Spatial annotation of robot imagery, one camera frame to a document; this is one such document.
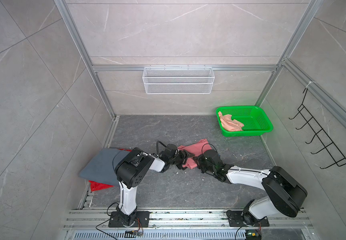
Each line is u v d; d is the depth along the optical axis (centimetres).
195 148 95
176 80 101
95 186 83
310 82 70
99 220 75
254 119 117
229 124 104
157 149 82
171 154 78
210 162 69
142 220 73
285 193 44
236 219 73
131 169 51
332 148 64
